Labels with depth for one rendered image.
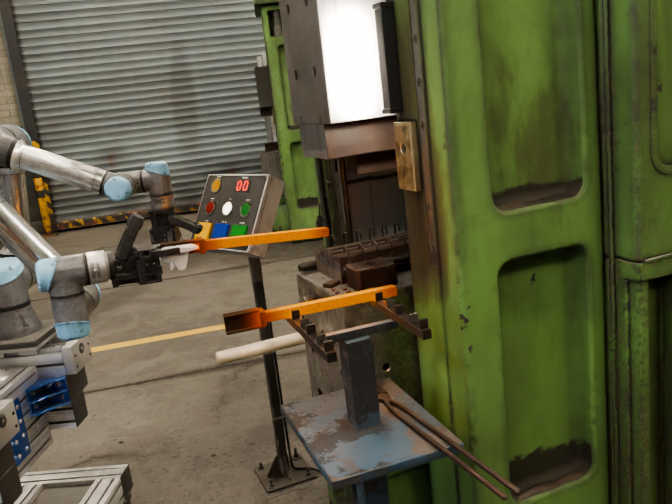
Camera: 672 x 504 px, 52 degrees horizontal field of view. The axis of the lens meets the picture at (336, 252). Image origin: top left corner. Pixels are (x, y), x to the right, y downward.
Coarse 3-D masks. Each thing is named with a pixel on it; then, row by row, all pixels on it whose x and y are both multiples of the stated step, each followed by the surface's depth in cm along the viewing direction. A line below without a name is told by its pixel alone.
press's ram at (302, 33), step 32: (288, 0) 192; (320, 0) 174; (352, 0) 177; (384, 0) 181; (288, 32) 197; (320, 32) 176; (352, 32) 179; (288, 64) 202; (320, 64) 179; (352, 64) 180; (320, 96) 184; (352, 96) 182
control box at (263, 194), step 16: (208, 176) 256; (224, 176) 250; (240, 176) 244; (256, 176) 238; (272, 176) 235; (208, 192) 253; (224, 192) 247; (240, 192) 241; (256, 192) 235; (272, 192) 236; (240, 208) 238; (256, 208) 233; (272, 208) 236; (240, 224) 236; (256, 224) 231; (272, 224) 237; (256, 256) 233
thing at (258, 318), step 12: (372, 288) 169; (384, 288) 168; (396, 288) 168; (312, 300) 165; (324, 300) 164; (336, 300) 164; (348, 300) 165; (360, 300) 166; (372, 300) 166; (240, 312) 158; (252, 312) 158; (264, 312) 158; (276, 312) 160; (288, 312) 161; (300, 312) 161; (312, 312) 162; (228, 324) 158; (240, 324) 158; (252, 324) 159; (264, 324) 158
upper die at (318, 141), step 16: (304, 128) 200; (320, 128) 188; (336, 128) 187; (352, 128) 189; (368, 128) 190; (384, 128) 192; (304, 144) 203; (320, 144) 190; (336, 144) 188; (352, 144) 190; (368, 144) 191; (384, 144) 193
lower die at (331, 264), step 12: (372, 240) 207; (396, 240) 205; (324, 252) 204; (336, 252) 198; (360, 252) 198; (372, 252) 198; (384, 252) 199; (396, 252) 200; (408, 252) 202; (324, 264) 206; (336, 264) 197; (408, 264) 203; (336, 276) 199
